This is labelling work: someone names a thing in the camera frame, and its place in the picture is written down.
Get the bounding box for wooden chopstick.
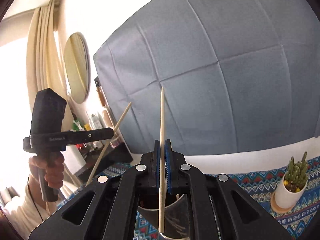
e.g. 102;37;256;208
158;87;167;233
85;102;132;187

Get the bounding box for person's left hand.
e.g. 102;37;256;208
28;153;65;191

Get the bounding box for grey spray bottle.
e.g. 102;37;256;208
90;114;104;149

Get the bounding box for green bottle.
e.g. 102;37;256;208
72;120;85;131

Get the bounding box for dark side table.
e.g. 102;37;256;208
75;142;133;182

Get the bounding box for black cylindrical utensil holder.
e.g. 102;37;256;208
138;194;190;239

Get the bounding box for white shirt torso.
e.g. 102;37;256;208
1;176;81;239

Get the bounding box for blue patterned tablecloth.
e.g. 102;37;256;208
57;155;320;240

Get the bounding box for grey-blue backdrop cloth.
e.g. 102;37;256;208
94;0;319;155

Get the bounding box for round wooden coaster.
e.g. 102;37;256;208
270;192;296;214

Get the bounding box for white pot with cactus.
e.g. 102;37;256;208
275;152;308;206

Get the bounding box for wooden brush on wall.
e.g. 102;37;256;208
94;77;106;107

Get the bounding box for round wall mirror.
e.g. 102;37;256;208
63;32;91;104

